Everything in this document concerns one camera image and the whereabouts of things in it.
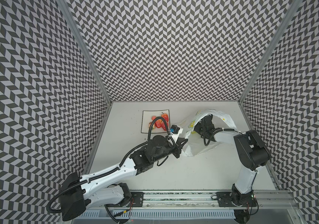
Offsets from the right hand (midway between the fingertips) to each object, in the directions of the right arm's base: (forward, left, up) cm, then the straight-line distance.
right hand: (196, 130), depth 100 cm
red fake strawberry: (+4, +28, +5) cm, 28 cm away
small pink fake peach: (+10, +31, +4) cm, 33 cm away
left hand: (-21, +11, +24) cm, 34 cm away
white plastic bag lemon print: (-10, +4, -2) cm, 11 cm away
